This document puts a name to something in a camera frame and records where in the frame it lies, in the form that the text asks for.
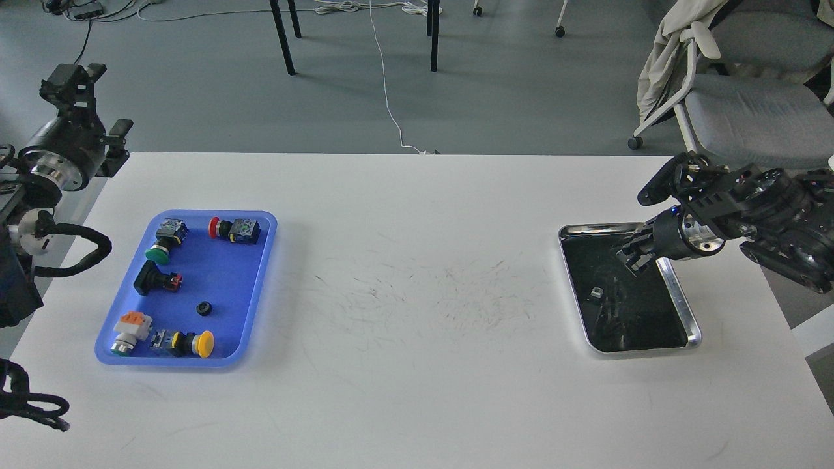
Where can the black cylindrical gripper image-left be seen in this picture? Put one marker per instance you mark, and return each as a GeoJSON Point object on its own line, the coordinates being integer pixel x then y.
{"type": "Point", "coordinates": [69, 149]}

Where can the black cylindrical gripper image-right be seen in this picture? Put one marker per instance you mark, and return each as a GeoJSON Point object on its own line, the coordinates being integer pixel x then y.
{"type": "Point", "coordinates": [674, 234]}

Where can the silver metal tray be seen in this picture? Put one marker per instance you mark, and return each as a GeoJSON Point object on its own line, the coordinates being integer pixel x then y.
{"type": "Point", "coordinates": [644, 315]}

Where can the blue plastic tray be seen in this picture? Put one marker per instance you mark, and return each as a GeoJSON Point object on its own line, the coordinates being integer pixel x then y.
{"type": "Point", "coordinates": [228, 275]}

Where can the black power strip on floor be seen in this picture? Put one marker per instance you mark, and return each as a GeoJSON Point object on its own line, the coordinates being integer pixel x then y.
{"type": "Point", "coordinates": [86, 11]}

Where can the beige jacket on chair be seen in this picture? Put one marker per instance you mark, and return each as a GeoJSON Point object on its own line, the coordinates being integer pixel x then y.
{"type": "Point", "coordinates": [662, 58]}

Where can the grey office chair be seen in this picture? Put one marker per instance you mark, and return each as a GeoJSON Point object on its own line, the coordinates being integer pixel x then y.
{"type": "Point", "coordinates": [739, 87]}

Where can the black table leg left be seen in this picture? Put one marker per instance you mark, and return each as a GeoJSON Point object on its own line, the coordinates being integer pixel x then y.
{"type": "Point", "coordinates": [282, 34]}

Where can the black table leg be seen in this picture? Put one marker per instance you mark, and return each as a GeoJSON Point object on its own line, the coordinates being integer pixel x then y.
{"type": "Point", "coordinates": [433, 31]}
{"type": "Point", "coordinates": [282, 34]}

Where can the yellow mushroom push button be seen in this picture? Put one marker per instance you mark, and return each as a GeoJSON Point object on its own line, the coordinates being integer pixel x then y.
{"type": "Point", "coordinates": [169, 342]}

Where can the black table leg right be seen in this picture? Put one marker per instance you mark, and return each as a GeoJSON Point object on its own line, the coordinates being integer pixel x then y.
{"type": "Point", "coordinates": [433, 31]}

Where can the black wrist camera image-right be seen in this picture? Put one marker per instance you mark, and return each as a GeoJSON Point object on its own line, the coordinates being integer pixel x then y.
{"type": "Point", "coordinates": [658, 188]}

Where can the green push button switch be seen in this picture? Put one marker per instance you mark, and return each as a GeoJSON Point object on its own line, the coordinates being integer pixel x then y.
{"type": "Point", "coordinates": [169, 235]}

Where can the red push button switch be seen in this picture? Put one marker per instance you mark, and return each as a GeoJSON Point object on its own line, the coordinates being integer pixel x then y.
{"type": "Point", "coordinates": [238, 231]}

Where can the grey switch orange top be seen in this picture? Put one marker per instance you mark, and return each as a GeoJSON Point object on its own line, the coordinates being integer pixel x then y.
{"type": "Point", "coordinates": [132, 327]}

